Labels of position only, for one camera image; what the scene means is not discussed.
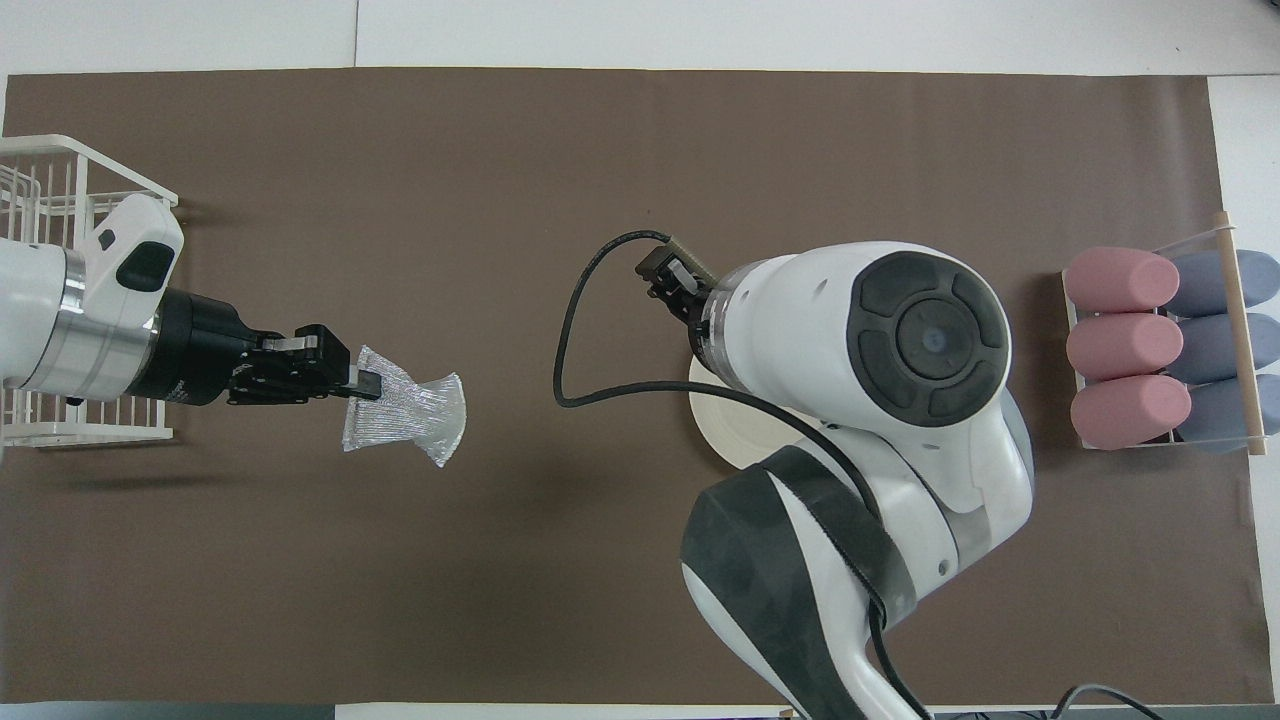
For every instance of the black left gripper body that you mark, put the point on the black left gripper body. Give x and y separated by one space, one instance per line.
200 350

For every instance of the brown table mat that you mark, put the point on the brown table mat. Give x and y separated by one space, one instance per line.
400 600

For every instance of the pink plastic cup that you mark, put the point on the pink plastic cup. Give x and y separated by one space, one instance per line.
1120 280
1130 412
1125 347

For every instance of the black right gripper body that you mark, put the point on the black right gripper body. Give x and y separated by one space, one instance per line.
675 295

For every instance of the blue plastic cup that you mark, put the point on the blue plastic cup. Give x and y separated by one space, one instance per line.
1210 348
1215 415
1205 285

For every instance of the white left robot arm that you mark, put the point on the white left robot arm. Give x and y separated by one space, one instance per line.
60 320

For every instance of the cream round plate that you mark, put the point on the cream round plate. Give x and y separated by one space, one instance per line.
730 425

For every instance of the cup holder with wooden rod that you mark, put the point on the cup holder with wooden rod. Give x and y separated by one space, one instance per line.
1235 320

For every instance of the silver mesh sponge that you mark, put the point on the silver mesh sponge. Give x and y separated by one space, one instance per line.
415 415

